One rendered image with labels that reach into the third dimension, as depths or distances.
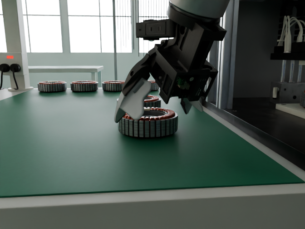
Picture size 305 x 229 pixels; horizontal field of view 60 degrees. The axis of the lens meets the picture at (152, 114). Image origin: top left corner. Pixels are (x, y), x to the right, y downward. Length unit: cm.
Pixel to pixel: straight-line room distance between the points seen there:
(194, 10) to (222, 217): 23
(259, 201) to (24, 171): 28
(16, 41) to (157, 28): 92
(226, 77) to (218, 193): 38
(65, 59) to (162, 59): 671
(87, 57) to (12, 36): 575
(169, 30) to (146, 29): 6
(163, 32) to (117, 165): 20
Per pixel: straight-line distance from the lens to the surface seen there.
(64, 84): 114
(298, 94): 76
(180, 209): 29
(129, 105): 41
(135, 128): 45
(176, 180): 31
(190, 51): 35
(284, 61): 75
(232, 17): 64
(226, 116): 61
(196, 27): 34
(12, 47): 126
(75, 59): 701
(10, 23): 127
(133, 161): 36
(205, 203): 29
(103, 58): 692
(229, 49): 63
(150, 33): 42
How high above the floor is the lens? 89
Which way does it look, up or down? 12 degrees down
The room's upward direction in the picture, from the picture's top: straight up
